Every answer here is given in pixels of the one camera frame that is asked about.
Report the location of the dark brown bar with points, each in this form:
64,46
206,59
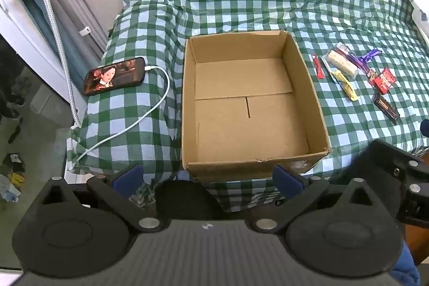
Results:
386,107

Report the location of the mixed small clutter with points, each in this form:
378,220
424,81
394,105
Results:
11,177

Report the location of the brown cardboard box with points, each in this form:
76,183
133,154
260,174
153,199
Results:
241,98

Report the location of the black smartphone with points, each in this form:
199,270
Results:
114,75

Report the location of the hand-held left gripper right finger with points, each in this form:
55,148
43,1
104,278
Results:
286,180

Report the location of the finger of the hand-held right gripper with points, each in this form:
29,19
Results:
425,129
388,165

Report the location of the yellow packet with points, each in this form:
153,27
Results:
345,85

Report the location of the white curtain clip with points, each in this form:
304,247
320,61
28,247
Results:
85,30

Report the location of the red stick packet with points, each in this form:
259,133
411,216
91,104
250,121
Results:
318,66

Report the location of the person's blue clothing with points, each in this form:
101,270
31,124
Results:
406,267

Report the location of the white silver packet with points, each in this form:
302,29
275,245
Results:
342,47

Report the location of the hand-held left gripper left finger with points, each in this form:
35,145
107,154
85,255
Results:
128,177

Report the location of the red snack bag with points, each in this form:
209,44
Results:
384,80

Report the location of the white rice cracker packet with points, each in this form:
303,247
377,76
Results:
342,63

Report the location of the purple candy packet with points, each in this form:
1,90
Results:
370,56

